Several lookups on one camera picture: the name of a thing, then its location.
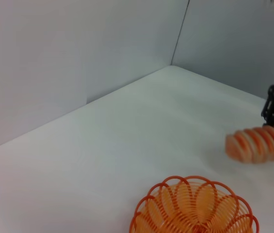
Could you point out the orange woven plastic basket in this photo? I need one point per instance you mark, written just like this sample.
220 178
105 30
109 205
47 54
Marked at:
190 208

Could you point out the orange striped bread loaf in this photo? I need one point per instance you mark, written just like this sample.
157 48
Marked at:
253 145

